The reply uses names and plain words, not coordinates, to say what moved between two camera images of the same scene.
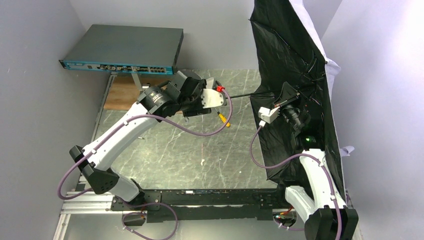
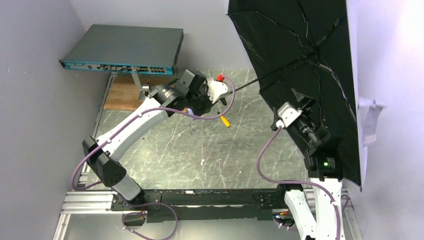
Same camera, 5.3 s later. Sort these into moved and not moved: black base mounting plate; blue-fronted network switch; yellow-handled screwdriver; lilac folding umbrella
Moved: lilac folding umbrella
Not moved: yellow-handled screwdriver; black base mounting plate; blue-fronted network switch
